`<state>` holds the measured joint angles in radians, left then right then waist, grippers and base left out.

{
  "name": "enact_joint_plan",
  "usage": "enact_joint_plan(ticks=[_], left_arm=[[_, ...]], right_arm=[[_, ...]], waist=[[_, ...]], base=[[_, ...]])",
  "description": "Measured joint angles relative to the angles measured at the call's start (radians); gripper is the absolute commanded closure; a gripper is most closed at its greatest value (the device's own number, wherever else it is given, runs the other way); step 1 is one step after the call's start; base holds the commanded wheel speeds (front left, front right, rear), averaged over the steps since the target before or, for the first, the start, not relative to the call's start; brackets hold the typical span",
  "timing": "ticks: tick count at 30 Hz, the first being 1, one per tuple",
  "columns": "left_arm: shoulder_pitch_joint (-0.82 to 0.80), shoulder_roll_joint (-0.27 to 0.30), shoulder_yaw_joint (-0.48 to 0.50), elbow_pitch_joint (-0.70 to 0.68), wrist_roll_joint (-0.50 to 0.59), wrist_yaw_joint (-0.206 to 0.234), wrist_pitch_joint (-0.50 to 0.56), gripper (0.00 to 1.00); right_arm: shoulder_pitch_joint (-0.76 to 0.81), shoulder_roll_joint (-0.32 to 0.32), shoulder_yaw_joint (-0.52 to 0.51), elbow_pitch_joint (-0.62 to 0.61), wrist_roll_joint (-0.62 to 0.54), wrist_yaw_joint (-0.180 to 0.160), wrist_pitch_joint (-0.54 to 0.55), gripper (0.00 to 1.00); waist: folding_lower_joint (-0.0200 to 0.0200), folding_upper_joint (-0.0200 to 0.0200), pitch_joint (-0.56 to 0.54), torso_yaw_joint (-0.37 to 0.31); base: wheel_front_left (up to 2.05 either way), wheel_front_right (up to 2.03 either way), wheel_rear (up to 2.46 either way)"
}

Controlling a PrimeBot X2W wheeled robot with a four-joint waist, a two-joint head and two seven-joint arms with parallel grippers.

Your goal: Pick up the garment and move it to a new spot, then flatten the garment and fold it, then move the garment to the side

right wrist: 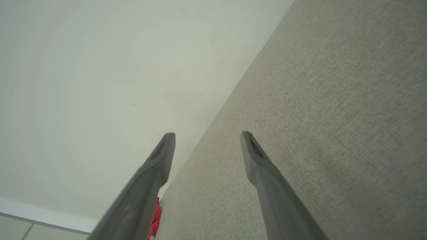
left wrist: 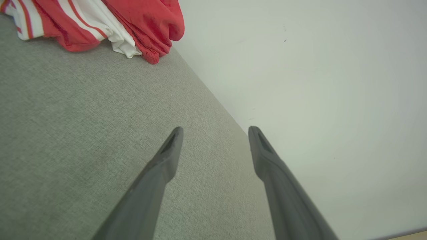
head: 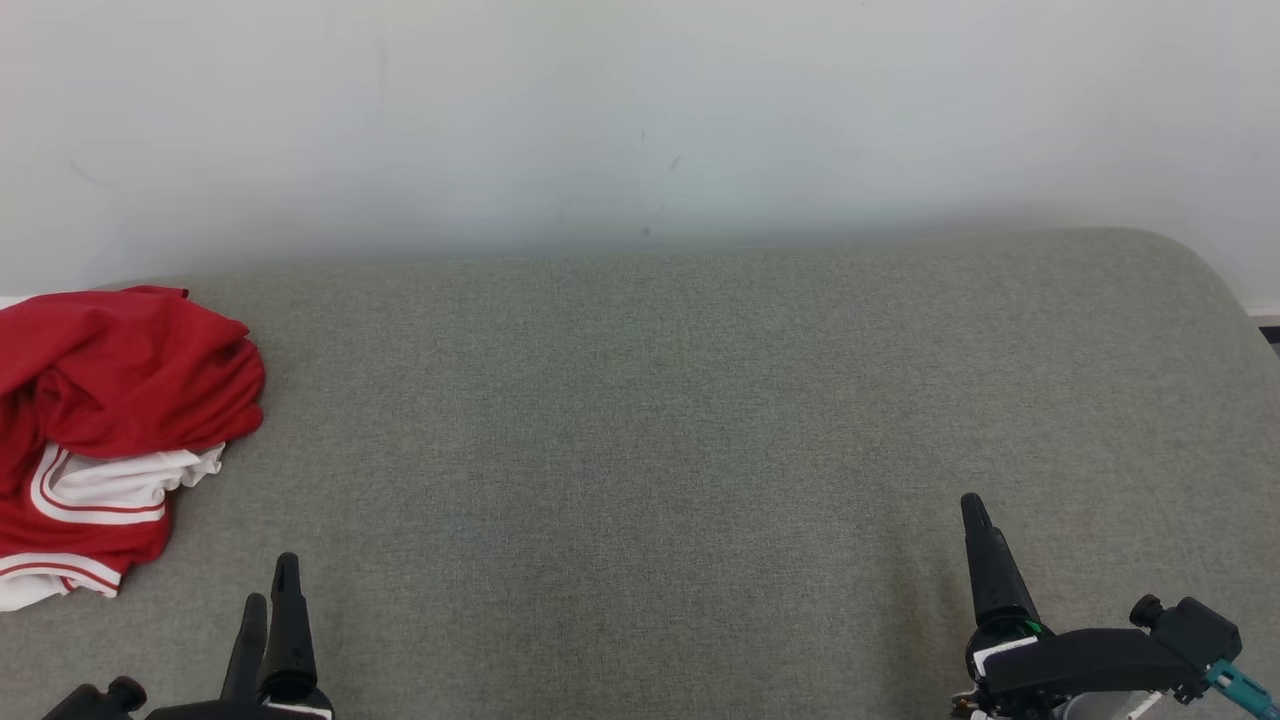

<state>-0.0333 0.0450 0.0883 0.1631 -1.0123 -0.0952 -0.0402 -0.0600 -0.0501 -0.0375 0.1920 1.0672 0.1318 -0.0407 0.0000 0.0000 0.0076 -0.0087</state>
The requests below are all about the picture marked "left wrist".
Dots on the red white basketball jersey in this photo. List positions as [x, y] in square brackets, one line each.
[76, 23]

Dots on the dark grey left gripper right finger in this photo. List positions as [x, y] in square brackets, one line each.
[287, 200]

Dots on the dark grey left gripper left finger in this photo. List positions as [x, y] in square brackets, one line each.
[146, 196]

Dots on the red mesh shorts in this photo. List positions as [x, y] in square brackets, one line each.
[150, 20]

